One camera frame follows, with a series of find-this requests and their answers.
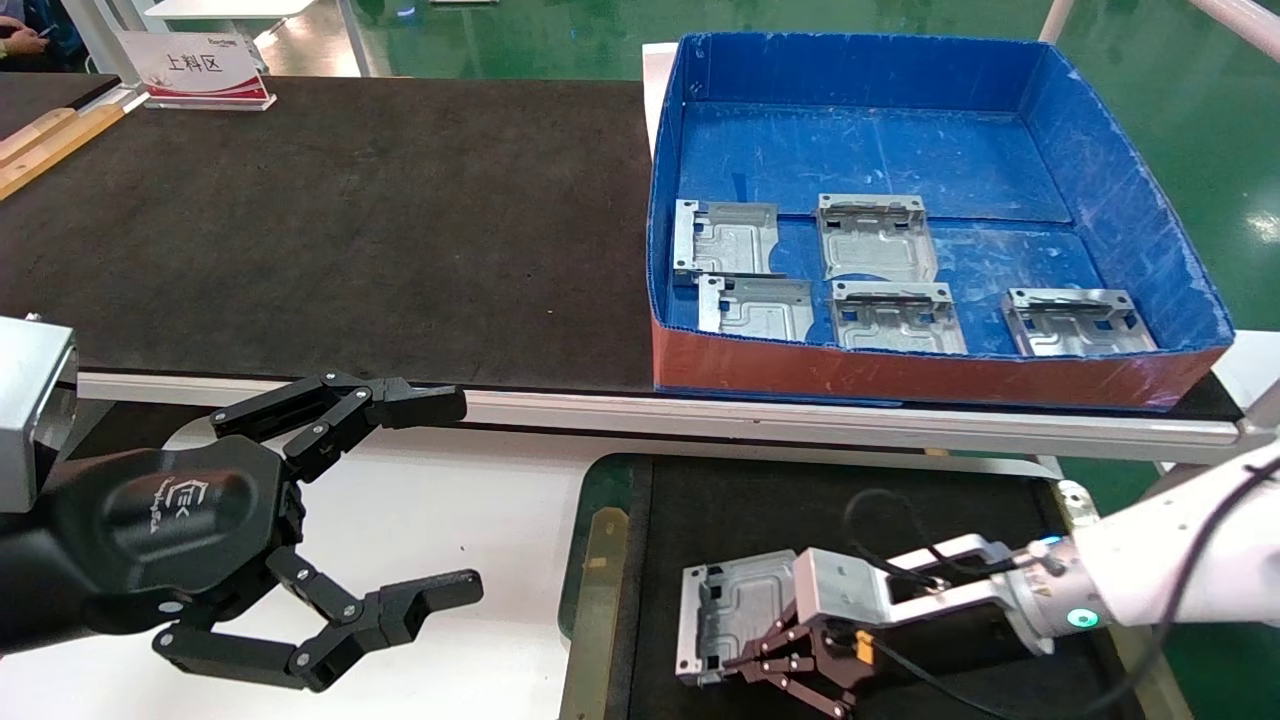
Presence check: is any stamped metal bracket part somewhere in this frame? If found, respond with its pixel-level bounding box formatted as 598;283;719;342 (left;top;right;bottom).
830;280;968;355
816;193;939;283
672;199;781;287
697;275;815;343
676;549;801;687
1001;288;1158;358

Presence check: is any blue corrugated plastic box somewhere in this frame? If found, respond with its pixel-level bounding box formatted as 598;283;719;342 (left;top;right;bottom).
645;32;1234;411

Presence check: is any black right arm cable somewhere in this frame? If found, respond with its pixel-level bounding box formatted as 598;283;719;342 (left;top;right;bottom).
843;468;1280;720

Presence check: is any background person hand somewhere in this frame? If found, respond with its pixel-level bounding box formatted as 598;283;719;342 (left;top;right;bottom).
0;18;49;57

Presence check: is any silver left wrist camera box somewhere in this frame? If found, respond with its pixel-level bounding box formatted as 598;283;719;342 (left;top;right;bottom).
0;315;79;513

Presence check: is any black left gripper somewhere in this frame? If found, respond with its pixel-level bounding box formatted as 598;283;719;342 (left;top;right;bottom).
45;372;485;693

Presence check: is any white frame leg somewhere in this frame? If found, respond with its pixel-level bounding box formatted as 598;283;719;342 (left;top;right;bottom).
1150;380;1280;491

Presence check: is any wooden strip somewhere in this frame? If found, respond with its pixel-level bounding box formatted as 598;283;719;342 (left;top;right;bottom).
0;100;126;201

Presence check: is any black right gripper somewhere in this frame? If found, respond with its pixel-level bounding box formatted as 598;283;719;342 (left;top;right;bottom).
728;618;879;719

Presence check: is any large black conveyor mat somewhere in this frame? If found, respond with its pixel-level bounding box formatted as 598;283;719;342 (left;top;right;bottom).
0;76;656;393

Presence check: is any white background table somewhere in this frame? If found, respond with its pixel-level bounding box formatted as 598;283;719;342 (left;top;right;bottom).
145;0;321;41

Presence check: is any acrylic sign with Chinese text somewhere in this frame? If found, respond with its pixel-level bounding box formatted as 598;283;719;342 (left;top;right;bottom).
113;30;277;112

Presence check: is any black tray container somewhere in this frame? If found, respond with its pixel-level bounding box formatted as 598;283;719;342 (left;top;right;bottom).
558;452;1191;720

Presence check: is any aluminium frame rail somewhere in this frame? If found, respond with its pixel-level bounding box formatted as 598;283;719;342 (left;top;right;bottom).
75;372;1246;463

